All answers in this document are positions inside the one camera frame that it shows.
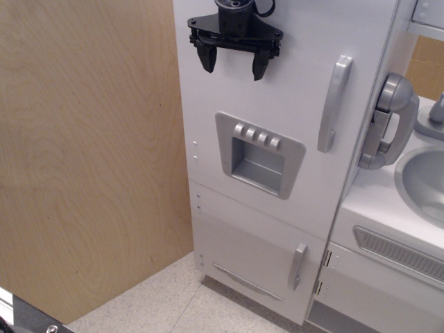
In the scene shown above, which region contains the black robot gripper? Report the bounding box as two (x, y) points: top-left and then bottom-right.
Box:
(187, 1), (284, 81)

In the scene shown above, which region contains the white fridge door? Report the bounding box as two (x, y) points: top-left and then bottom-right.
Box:
(173, 1), (401, 239)

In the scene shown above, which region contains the white toy fridge cabinet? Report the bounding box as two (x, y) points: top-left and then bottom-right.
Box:
(334, 1), (417, 225)

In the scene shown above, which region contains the grey ice dispenser panel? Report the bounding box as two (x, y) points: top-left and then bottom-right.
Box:
(215, 112), (306, 200)

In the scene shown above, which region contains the grey toy telephone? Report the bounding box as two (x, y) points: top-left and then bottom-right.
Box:
(358, 73), (420, 170)

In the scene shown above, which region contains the white lower freezer door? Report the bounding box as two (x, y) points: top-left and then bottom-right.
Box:
(189, 181), (325, 324)

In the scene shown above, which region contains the white upper cabinet door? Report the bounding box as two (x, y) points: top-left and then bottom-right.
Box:
(408, 0), (443, 40)

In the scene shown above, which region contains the grey toy faucet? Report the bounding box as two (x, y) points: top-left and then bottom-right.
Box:
(414, 93), (443, 141)

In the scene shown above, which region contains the silver freezer trim strip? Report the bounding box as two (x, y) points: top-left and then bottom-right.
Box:
(212, 263), (284, 302)

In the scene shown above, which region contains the grey toy sink basin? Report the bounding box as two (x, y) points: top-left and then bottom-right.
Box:
(395, 146), (443, 228)

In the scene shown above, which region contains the silver upper cabinet hinge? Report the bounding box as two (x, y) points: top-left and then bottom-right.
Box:
(323, 250), (332, 267)

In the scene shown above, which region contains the silver cabinet hinge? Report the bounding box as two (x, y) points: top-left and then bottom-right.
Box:
(323, 250), (332, 267)
(314, 280), (323, 295)

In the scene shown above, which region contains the silver lower cabinet hinge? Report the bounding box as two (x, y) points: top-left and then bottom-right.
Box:
(314, 280), (323, 295)

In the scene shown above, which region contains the white toy kitchen counter unit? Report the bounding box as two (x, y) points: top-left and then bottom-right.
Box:
(305, 93), (444, 333)

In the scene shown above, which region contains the grey vent grille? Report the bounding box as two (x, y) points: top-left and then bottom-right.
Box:
(352, 226), (443, 283)

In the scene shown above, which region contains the black cable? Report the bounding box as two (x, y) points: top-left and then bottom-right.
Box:
(254, 0), (278, 17)

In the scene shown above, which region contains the grey fridge door handle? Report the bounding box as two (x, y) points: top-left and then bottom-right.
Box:
(317, 55), (353, 153)

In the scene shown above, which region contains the grey freezer door handle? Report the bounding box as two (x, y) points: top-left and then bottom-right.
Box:
(288, 242), (307, 291)

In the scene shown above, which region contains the black base with metal rail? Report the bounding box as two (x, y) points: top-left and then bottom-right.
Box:
(1, 288), (72, 333)

